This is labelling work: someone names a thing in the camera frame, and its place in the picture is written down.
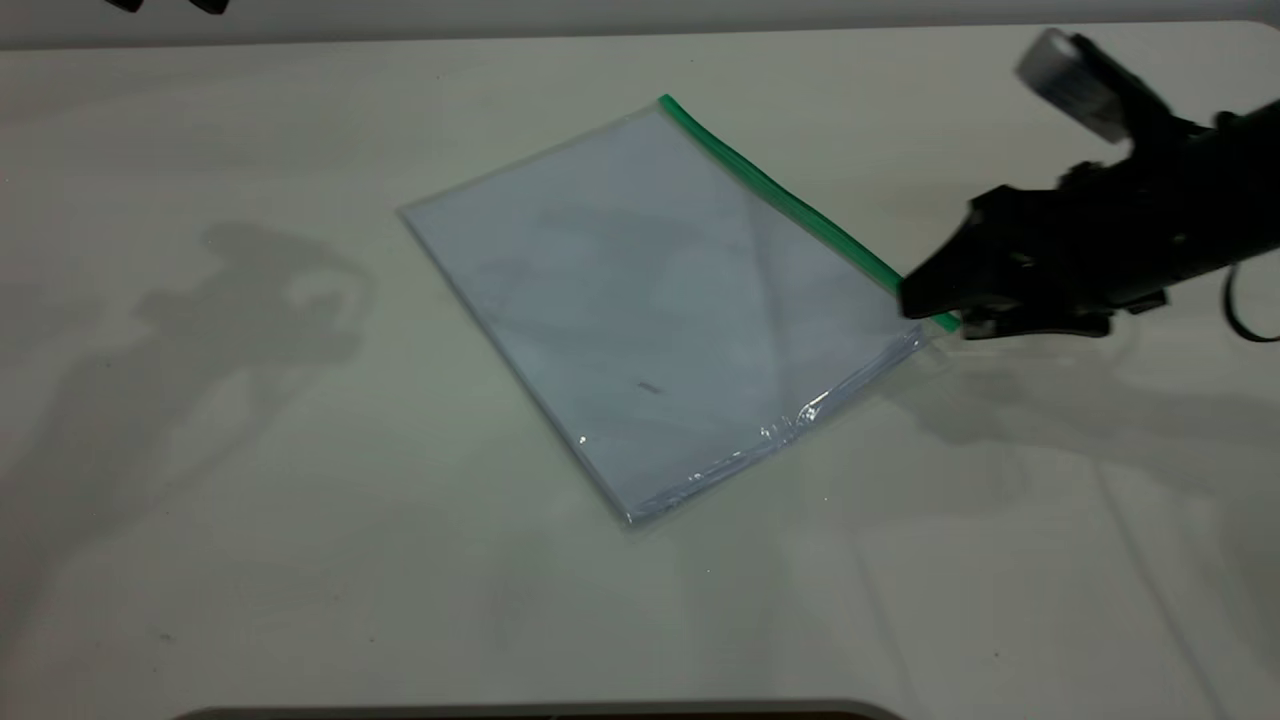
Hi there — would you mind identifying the black cable loop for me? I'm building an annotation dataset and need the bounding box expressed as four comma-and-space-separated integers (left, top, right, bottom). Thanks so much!
1224, 264, 1280, 345

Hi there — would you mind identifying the dark curved base panel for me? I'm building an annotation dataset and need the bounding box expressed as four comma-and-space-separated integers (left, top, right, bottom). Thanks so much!
170, 698, 906, 720

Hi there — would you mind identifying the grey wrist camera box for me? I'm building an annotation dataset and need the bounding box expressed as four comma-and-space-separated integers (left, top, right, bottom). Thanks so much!
1015, 28, 1179, 147

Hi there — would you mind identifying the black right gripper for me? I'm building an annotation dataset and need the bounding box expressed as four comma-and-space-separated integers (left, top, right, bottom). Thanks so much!
899, 122, 1239, 342

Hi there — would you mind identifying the clear zip bag green strip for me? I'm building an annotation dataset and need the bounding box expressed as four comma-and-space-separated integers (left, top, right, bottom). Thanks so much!
398, 94, 963, 529

